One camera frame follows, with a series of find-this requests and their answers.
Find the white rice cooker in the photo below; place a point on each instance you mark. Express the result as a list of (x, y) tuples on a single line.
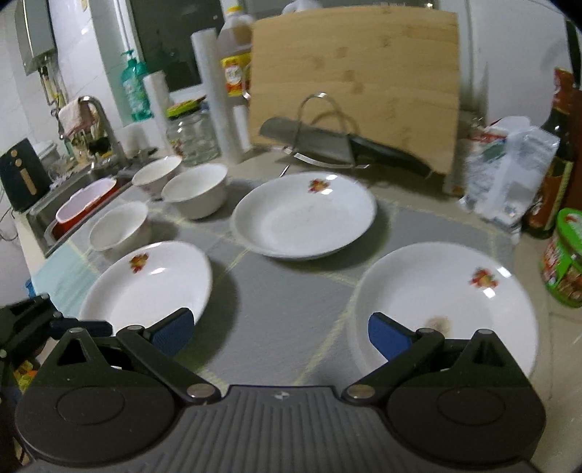
[(45, 152)]

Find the green detergent bottle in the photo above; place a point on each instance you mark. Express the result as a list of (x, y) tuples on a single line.
[(135, 91)]

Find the grey mat with yellow lines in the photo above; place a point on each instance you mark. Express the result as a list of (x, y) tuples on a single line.
[(295, 291)]

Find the white plate with flower print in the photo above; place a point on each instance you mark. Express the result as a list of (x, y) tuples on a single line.
[(300, 218), (145, 291), (445, 291)]

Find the plain white bowl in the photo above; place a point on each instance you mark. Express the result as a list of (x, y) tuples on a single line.
[(195, 193), (119, 227)]

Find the bamboo cutting board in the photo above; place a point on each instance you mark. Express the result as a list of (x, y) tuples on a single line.
[(363, 68)]

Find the wall water heater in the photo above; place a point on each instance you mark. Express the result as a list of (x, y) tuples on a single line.
[(34, 36)]

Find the stainless steel sink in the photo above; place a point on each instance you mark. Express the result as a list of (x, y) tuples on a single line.
[(50, 204)]

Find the dark air fryer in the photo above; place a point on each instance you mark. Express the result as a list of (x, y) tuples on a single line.
[(20, 175)]

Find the dark utensil holder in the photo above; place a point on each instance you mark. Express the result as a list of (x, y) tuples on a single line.
[(93, 143)]

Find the empty glass jar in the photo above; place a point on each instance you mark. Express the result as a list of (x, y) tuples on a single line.
[(193, 136)]

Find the white red printed bag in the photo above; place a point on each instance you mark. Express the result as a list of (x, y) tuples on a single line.
[(489, 136)]

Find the cooking oil bottle yellow label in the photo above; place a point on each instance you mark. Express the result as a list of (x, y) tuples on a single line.
[(234, 45)]

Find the red basin with pink inside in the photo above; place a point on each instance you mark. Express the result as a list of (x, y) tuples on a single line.
[(84, 204)]

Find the green lidded food tub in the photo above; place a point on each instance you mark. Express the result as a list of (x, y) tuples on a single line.
[(566, 254)]

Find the steel kitchen faucet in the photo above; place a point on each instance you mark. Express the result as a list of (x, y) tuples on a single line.
[(102, 116)]

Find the clear printed plastic bag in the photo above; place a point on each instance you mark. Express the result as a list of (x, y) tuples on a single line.
[(523, 177)]

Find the dark soy sauce bottle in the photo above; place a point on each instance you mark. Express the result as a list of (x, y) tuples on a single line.
[(552, 182)]

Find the white bowl with pink flowers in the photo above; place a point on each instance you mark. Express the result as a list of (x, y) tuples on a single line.
[(157, 175)]

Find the tall white plastic film roll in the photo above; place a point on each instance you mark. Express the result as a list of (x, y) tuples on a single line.
[(213, 91)]

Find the pink dish cloth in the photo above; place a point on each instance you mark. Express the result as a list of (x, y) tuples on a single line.
[(75, 116)]

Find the light blue cloth mat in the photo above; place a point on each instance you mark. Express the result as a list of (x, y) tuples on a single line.
[(59, 277)]

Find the short white plastic bag roll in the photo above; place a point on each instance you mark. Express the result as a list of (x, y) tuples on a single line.
[(159, 109)]

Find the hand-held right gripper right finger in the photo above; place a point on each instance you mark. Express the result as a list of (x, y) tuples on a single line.
[(386, 334)]

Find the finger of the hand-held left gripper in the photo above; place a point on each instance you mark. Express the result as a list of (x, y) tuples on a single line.
[(82, 329)]

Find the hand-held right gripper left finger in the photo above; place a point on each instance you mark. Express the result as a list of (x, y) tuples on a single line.
[(175, 332)]

